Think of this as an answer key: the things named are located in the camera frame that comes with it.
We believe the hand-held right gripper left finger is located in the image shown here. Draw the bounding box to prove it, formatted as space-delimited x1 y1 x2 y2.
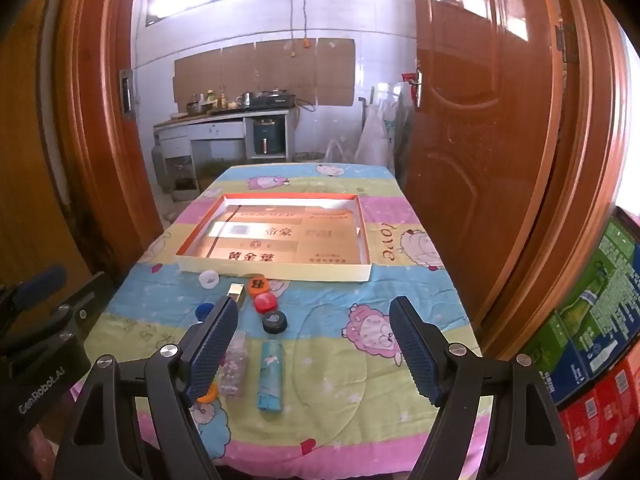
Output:
52 295 240 480

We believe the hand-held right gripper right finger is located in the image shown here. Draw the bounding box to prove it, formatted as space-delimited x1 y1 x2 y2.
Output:
389 296 578 480

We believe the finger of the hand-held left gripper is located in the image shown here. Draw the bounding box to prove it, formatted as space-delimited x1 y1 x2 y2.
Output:
0 272 120 361
0 265 68 313

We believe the clear floral printed lighter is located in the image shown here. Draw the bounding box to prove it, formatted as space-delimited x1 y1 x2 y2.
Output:
218 331 249 400

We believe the teal lighter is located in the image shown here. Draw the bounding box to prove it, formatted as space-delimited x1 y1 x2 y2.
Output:
256 340 285 415

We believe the black bottle cap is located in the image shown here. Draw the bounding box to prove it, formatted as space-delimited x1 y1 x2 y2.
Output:
262 310 289 335

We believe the orange rimmed cardboard tray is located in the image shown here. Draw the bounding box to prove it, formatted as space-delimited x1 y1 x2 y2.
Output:
175 192 373 283

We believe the red printed carton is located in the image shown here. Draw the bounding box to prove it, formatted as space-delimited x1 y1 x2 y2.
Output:
557 350 640 478

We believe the green printed carton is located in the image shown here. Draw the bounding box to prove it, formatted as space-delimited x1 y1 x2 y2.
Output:
520 205 640 406

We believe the brown wooden door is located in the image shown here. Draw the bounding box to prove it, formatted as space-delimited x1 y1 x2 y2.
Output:
404 0 568 356

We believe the metal strike plate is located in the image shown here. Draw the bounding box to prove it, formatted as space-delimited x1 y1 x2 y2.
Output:
118 69 135 120

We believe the clear plastic bag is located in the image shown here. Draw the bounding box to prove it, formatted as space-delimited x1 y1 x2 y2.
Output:
325 139 353 165

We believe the white plastic bag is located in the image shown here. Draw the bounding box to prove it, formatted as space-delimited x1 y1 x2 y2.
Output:
355 97 396 166

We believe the white kitchen counter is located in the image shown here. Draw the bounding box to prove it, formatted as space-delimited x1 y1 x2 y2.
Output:
152 107 301 196

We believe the teal air fryer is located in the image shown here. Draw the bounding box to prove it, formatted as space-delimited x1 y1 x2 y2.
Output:
253 117 278 156

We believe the black gas stove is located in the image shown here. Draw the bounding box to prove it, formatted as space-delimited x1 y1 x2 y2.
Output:
248 91 296 109

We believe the door hinge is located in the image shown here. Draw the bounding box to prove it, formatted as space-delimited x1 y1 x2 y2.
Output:
556 20 580 65

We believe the metal door handle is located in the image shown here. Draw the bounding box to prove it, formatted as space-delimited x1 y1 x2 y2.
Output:
402 60 425 110

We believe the cardboard sheet on wall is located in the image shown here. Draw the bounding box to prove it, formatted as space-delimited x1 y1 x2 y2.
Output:
173 37 357 107

